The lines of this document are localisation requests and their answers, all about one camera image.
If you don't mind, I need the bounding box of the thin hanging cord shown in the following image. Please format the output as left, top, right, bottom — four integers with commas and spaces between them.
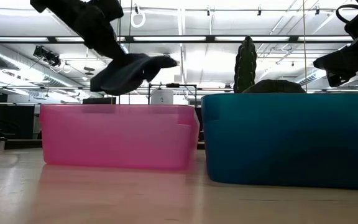
301, 0, 308, 93
127, 0, 132, 105

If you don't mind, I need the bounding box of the white hanging cable loop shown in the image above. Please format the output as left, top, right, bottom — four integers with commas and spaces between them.
130, 3, 147, 29

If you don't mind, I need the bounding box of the blue denim cap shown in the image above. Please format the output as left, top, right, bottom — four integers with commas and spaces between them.
89, 53, 167, 96

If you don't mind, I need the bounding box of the black ceiling spotlight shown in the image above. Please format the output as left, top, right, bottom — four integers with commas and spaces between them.
32, 45, 62, 68

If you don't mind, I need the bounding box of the dark grey cap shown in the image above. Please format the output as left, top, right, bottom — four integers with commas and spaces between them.
242, 78, 306, 95

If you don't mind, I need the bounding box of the white box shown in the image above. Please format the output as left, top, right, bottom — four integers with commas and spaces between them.
150, 90, 175, 106

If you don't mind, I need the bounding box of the blue plastic bin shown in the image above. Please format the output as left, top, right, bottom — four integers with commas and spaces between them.
201, 93, 358, 191

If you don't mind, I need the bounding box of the green cactus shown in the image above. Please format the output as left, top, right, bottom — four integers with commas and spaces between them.
233, 35, 257, 94

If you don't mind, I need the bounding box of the pink translucent plastic bin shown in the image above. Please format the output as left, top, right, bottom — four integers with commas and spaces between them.
39, 103, 201, 171

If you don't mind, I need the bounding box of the black ceiling light rail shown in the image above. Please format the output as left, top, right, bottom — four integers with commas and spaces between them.
0, 35, 354, 44

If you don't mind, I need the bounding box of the black background monitor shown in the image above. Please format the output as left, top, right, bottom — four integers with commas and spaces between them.
81, 96, 117, 105

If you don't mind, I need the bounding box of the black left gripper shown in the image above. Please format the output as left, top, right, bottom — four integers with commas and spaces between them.
29, 0, 179, 70

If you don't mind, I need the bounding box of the dark cabinet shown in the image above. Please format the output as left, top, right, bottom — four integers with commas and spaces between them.
0, 93, 43, 150

